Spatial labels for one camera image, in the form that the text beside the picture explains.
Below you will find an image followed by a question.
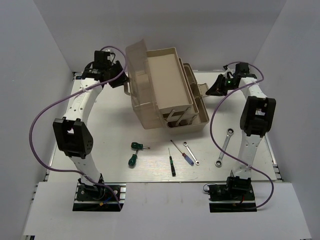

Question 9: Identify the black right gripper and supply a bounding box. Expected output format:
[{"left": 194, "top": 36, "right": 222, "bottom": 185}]
[{"left": 206, "top": 73, "right": 238, "bottom": 96}]

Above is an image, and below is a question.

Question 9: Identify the large silver ratchet wrench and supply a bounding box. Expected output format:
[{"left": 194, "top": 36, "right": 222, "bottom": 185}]
[{"left": 215, "top": 128, "right": 234, "bottom": 168}]

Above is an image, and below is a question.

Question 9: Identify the beige toolbox with clear lid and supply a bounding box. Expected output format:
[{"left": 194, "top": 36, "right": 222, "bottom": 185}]
[{"left": 124, "top": 40, "right": 209, "bottom": 135}]

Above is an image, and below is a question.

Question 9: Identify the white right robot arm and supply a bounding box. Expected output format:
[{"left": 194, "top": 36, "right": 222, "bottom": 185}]
[{"left": 205, "top": 61, "right": 276, "bottom": 200}]

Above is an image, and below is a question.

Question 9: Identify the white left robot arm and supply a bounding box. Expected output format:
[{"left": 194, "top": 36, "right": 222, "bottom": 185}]
[{"left": 53, "top": 49, "right": 128, "bottom": 200}]

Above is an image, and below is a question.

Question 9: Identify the small silver combination wrench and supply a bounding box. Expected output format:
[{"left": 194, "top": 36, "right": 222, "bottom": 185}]
[{"left": 183, "top": 141, "right": 200, "bottom": 166}]

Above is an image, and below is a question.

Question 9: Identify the stubby green screwdriver upper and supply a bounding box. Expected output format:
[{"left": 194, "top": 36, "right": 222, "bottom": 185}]
[{"left": 130, "top": 142, "right": 150, "bottom": 151}]

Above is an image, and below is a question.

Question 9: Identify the stubby green screwdriver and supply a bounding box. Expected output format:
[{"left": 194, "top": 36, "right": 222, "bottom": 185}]
[
  {"left": 130, "top": 142, "right": 150, "bottom": 151},
  {"left": 128, "top": 149, "right": 139, "bottom": 168}
]

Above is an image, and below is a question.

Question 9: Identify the thin black precision screwdriver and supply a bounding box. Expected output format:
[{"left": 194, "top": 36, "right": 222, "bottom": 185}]
[{"left": 168, "top": 148, "right": 176, "bottom": 177}]

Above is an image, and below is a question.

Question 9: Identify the stubby green screwdriver lower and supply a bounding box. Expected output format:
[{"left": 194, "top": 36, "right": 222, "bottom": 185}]
[{"left": 128, "top": 149, "right": 139, "bottom": 168}]

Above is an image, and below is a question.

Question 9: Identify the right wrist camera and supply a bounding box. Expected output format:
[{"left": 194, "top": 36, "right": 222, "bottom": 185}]
[{"left": 223, "top": 64, "right": 234, "bottom": 78}]

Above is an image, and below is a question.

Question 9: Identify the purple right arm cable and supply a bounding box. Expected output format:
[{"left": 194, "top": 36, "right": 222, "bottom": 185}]
[{"left": 209, "top": 61, "right": 275, "bottom": 209}]

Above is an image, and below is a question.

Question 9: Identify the red blue handled screwdriver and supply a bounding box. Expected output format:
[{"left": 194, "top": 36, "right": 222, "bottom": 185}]
[{"left": 170, "top": 140, "right": 195, "bottom": 166}]

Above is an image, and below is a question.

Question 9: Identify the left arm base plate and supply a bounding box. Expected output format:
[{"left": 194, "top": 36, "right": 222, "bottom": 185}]
[{"left": 72, "top": 183, "right": 126, "bottom": 212}]

